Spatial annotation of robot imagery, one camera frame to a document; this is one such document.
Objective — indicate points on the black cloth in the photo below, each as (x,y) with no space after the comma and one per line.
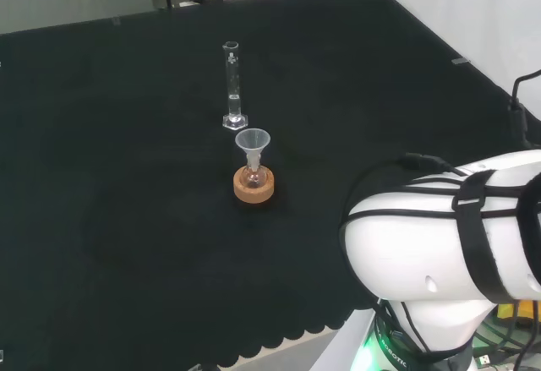
(127,176)

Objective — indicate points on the clear tape strip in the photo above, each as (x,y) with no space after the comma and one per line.
(460,61)
(115,20)

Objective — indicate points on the clear plastic funnel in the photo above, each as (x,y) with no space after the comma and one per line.
(253,139)

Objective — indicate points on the metal usb plug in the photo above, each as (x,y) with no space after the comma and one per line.
(484,360)

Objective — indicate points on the clear glass graduated cylinder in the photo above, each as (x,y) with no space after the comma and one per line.
(233,105)

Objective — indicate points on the round-bottom glass flask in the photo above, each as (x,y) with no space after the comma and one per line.
(254,180)

